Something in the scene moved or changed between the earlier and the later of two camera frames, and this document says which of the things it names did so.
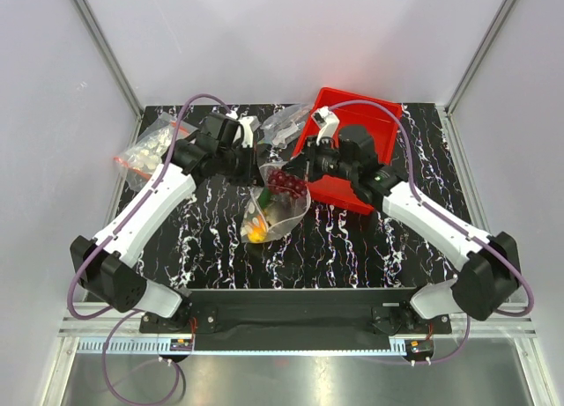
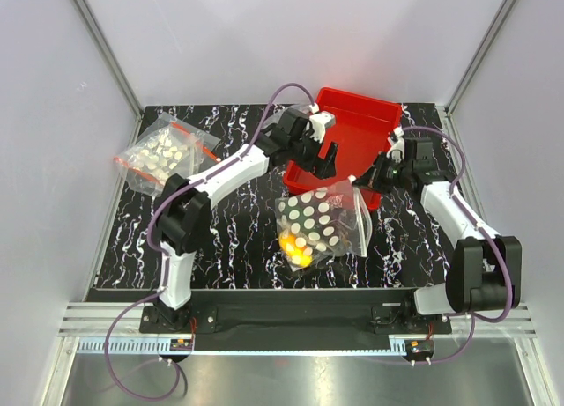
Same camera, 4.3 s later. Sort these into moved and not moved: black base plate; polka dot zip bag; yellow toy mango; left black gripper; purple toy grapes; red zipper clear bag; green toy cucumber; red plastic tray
Moved: left black gripper; yellow toy mango; purple toy grapes; polka dot zip bag; green toy cucumber
Not moved: red zipper clear bag; red plastic tray; black base plate
